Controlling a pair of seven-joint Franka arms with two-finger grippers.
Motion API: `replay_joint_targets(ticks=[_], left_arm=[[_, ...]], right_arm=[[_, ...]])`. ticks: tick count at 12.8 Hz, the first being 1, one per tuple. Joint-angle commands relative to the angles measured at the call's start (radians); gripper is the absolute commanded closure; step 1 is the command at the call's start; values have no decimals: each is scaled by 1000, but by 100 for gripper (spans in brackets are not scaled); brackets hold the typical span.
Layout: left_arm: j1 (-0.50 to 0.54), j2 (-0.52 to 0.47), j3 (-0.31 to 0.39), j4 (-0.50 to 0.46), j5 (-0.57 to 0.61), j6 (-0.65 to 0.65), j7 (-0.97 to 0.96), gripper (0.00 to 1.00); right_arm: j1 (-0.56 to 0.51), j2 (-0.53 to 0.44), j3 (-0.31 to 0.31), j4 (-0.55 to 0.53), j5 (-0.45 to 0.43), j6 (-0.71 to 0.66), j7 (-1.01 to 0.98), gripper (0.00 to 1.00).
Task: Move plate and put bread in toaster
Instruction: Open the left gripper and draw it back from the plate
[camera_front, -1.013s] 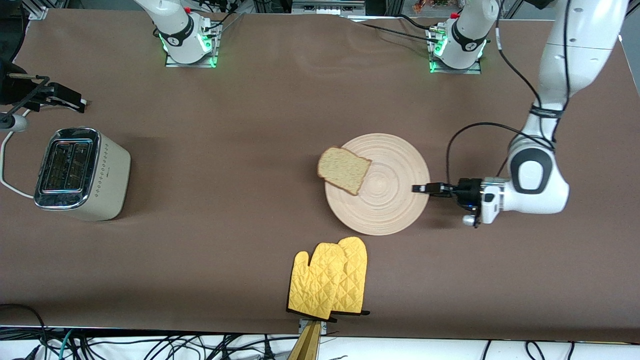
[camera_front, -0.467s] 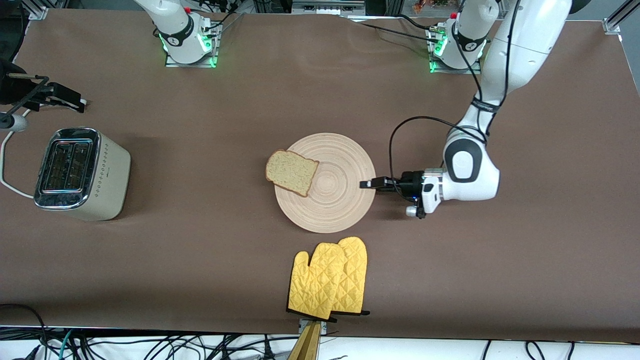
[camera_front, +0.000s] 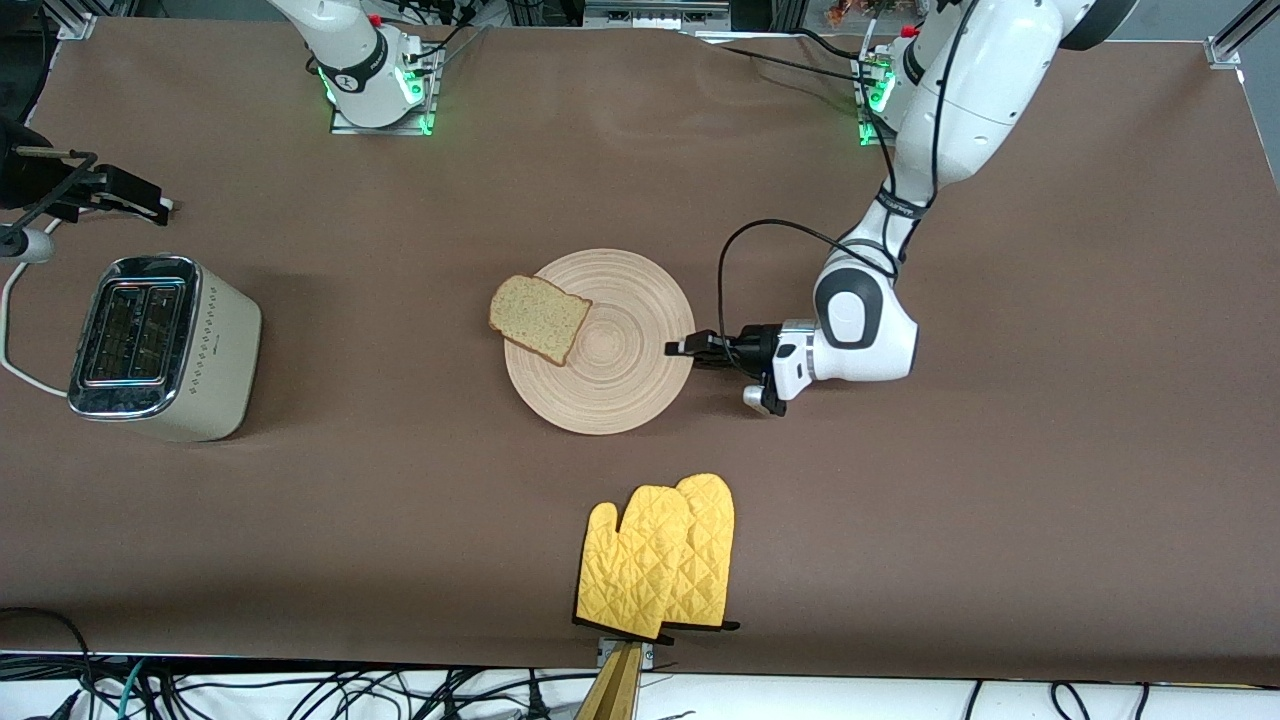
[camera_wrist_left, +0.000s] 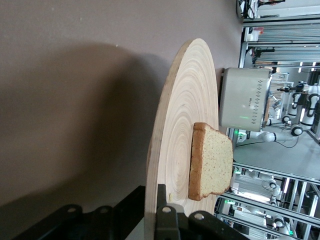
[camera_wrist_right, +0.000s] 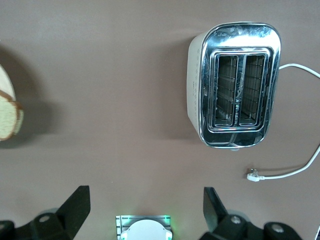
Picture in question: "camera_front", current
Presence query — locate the black base connector cable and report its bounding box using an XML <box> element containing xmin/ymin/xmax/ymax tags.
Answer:
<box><xmin>395</xmin><ymin>0</ymin><xmax>481</xmax><ymax>66</ymax></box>

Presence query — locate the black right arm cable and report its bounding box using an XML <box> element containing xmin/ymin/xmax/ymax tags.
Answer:
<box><xmin>0</xmin><ymin>146</ymin><xmax>99</xmax><ymax>239</ymax></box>

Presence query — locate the yellow wooden post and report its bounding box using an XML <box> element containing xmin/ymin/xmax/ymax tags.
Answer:
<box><xmin>575</xmin><ymin>643</ymin><xmax>643</xmax><ymax>720</ymax></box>

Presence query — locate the long black table cable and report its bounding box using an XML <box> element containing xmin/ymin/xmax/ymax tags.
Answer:
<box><xmin>713</xmin><ymin>44</ymin><xmax>881</xmax><ymax>89</ymax></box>

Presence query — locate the brown-crusted bread slice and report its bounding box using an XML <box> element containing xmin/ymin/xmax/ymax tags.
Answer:
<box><xmin>488</xmin><ymin>275</ymin><xmax>593</xmax><ymax>367</ymax></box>

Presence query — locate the orange background clutter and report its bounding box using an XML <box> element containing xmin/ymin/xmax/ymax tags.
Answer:
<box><xmin>825</xmin><ymin>0</ymin><xmax>916</xmax><ymax>29</ymax></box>

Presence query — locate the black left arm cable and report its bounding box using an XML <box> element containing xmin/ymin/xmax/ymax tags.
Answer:
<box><xmin>716</xmin><ymin>0</ymin><xmax>976</xmax><ymax>376</ymax></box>

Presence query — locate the black looped floor cable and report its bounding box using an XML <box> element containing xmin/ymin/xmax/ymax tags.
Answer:
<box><xmin>0</xmin><ymin>606</ymin><xmax>99</xmax><ymax>720</ymax></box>

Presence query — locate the short black table cable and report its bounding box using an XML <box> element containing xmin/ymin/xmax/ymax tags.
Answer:
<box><xmin>788</xmin><ymin>27</ymin><xmax>867</xmax><ymax>61</ymax></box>

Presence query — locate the teal cable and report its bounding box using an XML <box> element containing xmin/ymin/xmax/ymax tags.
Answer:
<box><xmin>116</xmin><ymin>658</ymin><xmax>148</xmax><ymax>719</ymax></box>

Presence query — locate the aluminium frame profile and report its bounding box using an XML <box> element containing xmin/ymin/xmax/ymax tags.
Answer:
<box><xmin>40</xmin><ymin>0</ymin><xmax>136</xmax><ymax>41</ymax></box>
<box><xmin>1205</xmin><ymin>0</ymin><xmax>1266</xmax><ymax>71</ymax></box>

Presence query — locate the grey metal box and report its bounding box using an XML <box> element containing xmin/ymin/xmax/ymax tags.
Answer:
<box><xmin>583</xmin><ymin>0</ymin><xmax>731</xmax><ymax>31</ymax></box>

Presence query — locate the white toaster power cord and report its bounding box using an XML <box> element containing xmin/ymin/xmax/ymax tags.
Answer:
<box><xmin>0</xmin><ymin>258</ymin><xmax>71</xmax><ymax>399</ymax></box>

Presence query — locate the round wooden plate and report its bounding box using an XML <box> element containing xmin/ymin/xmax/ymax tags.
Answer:
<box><xmin>504</xmin><ymin>248</ymin><xmax>696</xmax><ymax>436</ymax></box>

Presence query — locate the cream and chrome toaster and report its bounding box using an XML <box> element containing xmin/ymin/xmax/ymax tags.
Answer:
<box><xmin>68</xmin><ymin>255</ymin><xmax>263</xmax><ymax>443</ymax></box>

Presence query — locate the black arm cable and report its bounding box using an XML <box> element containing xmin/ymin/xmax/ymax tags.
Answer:
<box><xmin>716</xmin><ymin>0</ymin><xmax>976</xmax><ymax>376</ymax></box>
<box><xmin>0</xmin><ymin>146</ymin><xmax>99</xmax><ymax>239</ymax></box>

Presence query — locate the brown table cover sheet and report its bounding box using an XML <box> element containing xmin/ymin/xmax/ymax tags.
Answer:
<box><xmin>0</xmin><ymin>15</ymin><xmax>1280</xmax><ymax>689</ymax></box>

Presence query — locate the yellow quilted oven mitt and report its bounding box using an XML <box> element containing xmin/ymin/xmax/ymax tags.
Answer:
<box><xmin>660</xmin><ymin>473</ymin><xmax>741</xmax><ymax>633</ymax></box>
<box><xmin>573</xmin><ymin>485</ymin><xmax>693</xmax><ymax>642</ymax></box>

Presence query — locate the silver metal bracket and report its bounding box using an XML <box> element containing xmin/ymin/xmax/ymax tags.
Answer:
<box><xmin>597</xmin><ymin>638</ymin><xmax>656</xmax><ymax>673</ymax></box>

